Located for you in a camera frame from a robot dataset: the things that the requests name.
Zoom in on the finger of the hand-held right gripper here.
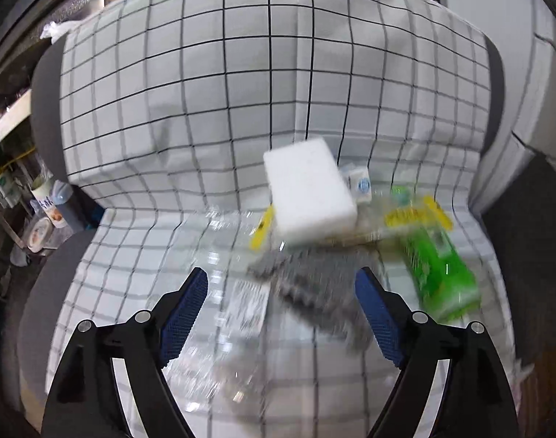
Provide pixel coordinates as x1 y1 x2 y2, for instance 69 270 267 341
354 266 520 438
43 266 209 438

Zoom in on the clear plastic packaging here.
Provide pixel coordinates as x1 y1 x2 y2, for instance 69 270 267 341
169 209 279 414

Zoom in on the green tea bottle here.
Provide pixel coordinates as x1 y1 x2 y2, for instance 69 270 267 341
390 185 482 323

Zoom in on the grey scouring pad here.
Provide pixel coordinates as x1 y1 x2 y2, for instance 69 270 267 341
246 245 375 353

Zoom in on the small white carton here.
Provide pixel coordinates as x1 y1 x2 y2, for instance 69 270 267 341
340 163 374 204

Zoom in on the white foam block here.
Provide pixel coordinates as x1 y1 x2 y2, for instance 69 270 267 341
263 136 359 243

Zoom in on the grey blue plastic jug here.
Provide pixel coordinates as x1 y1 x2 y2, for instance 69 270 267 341
54 181 101 231

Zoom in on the white bowl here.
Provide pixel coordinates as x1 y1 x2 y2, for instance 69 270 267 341
24 218 51 254

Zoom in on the white printed paper bucket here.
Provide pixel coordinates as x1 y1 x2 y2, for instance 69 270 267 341
29 176 72 229

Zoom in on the white checkered cloth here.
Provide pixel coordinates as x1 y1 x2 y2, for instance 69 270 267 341
54 0 518 438

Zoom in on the grey office chair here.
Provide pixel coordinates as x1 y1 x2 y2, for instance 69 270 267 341
18 32 520 438

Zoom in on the kitchen counter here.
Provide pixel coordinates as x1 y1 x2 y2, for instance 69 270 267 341
0 91 35 158

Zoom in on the white refrigerator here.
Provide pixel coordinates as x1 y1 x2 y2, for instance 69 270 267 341
442 0 556 166

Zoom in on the white plastic bag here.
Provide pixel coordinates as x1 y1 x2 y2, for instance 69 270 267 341
39 20 76 41

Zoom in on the steel range hood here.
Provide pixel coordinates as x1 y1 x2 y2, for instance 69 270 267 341
0 0 106 70

